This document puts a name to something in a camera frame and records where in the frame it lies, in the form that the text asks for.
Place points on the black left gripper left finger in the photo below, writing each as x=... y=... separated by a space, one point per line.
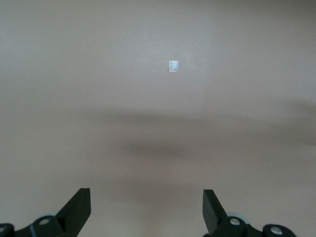
x=71 y=217

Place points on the small white tape piece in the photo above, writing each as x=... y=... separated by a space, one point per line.
x=174 y=66

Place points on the brown table cover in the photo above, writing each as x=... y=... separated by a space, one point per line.
x=74 y=98

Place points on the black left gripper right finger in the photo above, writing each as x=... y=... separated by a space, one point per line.
x=217 y=219

